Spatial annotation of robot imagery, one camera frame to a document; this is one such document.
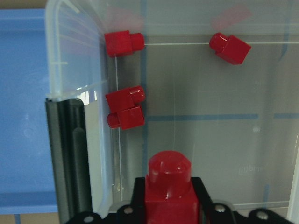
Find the red block with stud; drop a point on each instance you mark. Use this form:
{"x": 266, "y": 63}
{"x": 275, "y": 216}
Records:
{"x": 169, "y": 194}

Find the red block upper pair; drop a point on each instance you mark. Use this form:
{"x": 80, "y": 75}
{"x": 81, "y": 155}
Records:
{"x": 125, "y": 98}

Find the red block front corner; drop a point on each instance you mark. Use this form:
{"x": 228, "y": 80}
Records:
{"x": 123, "y": 43}

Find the black box latch handle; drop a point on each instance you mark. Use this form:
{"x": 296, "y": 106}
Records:
{"x": 69, "y": 154}

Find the red block pair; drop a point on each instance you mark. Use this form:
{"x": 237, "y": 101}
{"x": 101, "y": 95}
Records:
{"x": 126, "y": 119}
{"x": 125, "y": 98}

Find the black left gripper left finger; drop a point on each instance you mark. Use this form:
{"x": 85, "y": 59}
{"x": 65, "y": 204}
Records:
{"x": 138, "y": 201}

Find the blue plastic tray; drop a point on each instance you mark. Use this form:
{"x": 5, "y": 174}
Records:
{"x": 26, "y": 176}

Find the red block near lid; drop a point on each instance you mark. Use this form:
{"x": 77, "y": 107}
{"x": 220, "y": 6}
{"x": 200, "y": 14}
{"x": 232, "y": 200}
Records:
{"x": 229, "y": 48}

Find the clear plastic storage box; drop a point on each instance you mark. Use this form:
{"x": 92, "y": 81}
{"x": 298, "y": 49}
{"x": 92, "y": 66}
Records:
{"x": 237, "y": 124}

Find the red block lower pair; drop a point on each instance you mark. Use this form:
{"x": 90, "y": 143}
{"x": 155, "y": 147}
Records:
{"x": 126, "y": 119}

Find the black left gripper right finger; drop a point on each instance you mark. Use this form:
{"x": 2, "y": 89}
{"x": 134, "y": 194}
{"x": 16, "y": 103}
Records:
{"x": 205, "y": 203}

